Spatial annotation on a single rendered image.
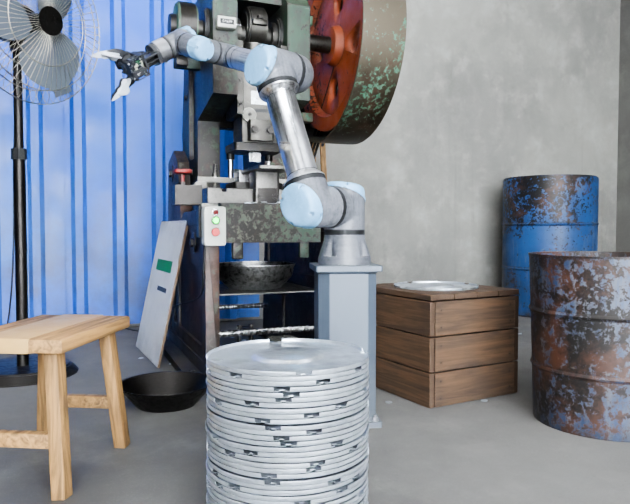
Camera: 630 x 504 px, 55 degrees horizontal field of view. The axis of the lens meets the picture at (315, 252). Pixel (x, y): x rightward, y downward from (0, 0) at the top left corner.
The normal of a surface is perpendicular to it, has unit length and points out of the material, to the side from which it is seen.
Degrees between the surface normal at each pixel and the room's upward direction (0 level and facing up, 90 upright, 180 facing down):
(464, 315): 90
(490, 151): 90
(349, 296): 90
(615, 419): 92
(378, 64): 115
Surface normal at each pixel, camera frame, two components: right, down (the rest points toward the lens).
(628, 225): -0.93, 0.01
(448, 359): 0.49, 0.04
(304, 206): -0.65, 0.15
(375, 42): 0.36, 0.27
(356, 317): 0.11, 0.04
